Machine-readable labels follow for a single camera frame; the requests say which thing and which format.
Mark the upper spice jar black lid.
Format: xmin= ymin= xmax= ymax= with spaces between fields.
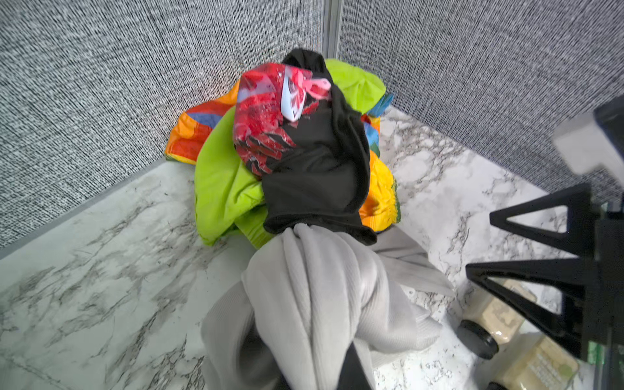
xmin=456 ymin=288 xmax=525 ymax=360

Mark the pink red patterned cloth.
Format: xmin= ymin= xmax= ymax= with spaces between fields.
xmin=232 ymin=63 xmax=332 ymax=177

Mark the grey cloth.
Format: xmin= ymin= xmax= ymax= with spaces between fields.
xmin=201 ymin=224 xmax=453 ymax=389

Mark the black cloth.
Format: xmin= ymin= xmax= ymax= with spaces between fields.
xmin=261 ymin=47 xmax=378 ymax=246

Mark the lower spice jar black lid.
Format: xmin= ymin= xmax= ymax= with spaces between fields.
xmin=484 ymin=332 xmax=581 ymax=390

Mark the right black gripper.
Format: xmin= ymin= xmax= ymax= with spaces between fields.
xmin=465 ymin=183 xmax=624 ymax=390

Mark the lime green cloth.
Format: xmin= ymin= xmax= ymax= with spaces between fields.
xmin=194 ymin=58 xmax=399 ymax=249

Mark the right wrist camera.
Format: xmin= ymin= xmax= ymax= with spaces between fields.
xmin=552 ymin=95 xmax=623 ymax=185

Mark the spice jar black lid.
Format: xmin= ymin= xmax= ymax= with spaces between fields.
xmin=456 ymin=288 xmax=525 ymax=360
xmin=484 ymin=332 xmax=581 ymax=390

